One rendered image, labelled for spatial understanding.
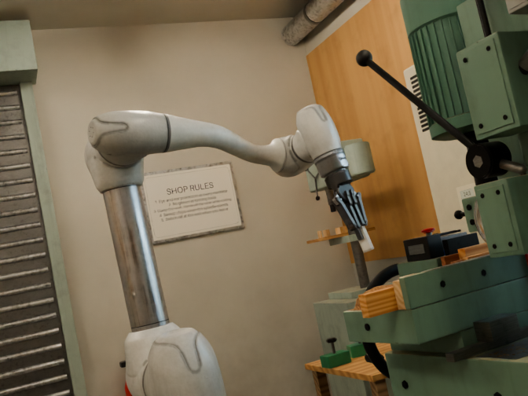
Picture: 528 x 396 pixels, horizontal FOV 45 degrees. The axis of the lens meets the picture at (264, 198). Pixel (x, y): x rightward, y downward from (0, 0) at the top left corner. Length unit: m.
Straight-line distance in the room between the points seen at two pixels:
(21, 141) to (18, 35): 0.61
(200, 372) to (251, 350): 2.79
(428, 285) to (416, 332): 0.08
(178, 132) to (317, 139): 0.41
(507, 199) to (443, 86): 0.33
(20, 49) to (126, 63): 0.71
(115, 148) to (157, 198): 2.56
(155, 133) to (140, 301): 0.43
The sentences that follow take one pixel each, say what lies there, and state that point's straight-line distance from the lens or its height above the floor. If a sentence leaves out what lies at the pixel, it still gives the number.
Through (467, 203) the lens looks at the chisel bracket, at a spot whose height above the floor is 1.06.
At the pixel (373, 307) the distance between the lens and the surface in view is 1.11.
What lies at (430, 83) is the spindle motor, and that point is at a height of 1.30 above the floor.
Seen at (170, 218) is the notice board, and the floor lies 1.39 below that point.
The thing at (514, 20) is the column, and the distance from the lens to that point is 1.15.
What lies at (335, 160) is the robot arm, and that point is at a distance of 1.80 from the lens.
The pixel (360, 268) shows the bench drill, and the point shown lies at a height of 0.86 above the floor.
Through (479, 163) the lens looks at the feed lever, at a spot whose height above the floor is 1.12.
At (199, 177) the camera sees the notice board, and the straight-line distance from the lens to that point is 4.22.
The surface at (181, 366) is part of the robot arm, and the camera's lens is 1.49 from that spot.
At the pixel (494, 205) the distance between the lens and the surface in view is 1.07.
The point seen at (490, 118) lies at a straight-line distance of 1.07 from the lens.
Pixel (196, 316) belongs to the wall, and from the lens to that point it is 4.15.
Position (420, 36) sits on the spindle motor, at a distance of 1.33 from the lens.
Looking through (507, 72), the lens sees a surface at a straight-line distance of 1.05.
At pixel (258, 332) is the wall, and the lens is 4.29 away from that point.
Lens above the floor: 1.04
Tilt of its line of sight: 5 degrees up
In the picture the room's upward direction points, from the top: 12 degrees counter-clockwise
